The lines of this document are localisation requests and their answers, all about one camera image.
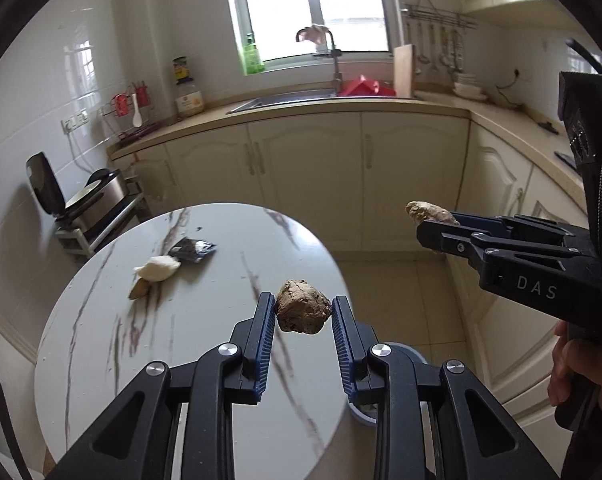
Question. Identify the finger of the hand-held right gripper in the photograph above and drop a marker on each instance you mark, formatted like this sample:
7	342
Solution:
486	221
448	240

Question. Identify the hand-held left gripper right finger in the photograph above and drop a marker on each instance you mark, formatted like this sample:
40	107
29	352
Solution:
342	345

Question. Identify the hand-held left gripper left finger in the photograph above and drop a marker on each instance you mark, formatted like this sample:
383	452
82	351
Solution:
266	340

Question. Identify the tan ginger piece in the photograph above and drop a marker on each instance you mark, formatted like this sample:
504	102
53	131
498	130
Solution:
426	212

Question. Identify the large brown ginger piece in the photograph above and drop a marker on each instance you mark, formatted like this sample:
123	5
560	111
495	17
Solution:
302	307

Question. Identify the light blue plastic bin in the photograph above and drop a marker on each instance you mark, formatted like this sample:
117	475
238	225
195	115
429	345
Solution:
415	356

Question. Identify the person's right forearm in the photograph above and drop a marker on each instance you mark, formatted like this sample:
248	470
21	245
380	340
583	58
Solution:
593	440

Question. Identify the person's right hand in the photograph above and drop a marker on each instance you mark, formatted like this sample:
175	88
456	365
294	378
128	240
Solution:
561	365

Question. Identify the black glass hob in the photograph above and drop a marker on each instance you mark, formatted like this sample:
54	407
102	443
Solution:
566	159

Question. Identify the round white marble table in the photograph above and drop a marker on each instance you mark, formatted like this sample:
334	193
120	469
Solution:
221	240

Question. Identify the small black object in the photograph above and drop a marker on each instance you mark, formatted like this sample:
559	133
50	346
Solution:
548	127

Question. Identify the black foil wrapper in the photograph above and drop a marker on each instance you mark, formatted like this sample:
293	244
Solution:
193	250

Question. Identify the white soft lump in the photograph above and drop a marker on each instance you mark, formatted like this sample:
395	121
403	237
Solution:
157	267

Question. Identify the stack of white plates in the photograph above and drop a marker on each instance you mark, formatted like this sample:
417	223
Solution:
470	87

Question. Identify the tan peel scrap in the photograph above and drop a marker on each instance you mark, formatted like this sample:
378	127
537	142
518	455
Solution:
139	290

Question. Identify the cream base cabinet with sink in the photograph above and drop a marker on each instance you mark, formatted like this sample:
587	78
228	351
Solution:
311	175

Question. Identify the wooden cutting board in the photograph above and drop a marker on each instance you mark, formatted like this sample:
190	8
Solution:
404	72

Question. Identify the red plastic basin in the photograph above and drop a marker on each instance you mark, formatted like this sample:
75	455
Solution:
366	87

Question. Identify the row of hanging kitchen utensils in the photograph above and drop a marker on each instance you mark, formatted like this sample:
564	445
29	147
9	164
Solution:
438	47

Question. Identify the metal faucet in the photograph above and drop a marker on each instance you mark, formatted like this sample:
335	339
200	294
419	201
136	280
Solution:
337	67

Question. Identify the steel sink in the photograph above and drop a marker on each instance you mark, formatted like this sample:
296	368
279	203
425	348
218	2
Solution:
286	99

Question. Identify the steel electric grill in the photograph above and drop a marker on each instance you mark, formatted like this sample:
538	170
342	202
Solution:
98	200

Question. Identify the pink rag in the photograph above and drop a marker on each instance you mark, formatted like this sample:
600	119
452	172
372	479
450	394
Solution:
315	34

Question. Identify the white spoon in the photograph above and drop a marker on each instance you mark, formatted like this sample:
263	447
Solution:
137	119

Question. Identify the green dish soap bottle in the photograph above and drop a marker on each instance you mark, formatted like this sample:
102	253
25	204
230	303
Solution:
253	57

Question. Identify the kitchen window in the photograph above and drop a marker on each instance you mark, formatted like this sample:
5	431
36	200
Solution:
311	5

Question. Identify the red cup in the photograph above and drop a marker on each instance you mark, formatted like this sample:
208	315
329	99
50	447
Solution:
121	105

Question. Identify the metal utensil rail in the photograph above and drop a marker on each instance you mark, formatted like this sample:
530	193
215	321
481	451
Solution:
441	15

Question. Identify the white wall socket strip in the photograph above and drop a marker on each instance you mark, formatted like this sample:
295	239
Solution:
75	121

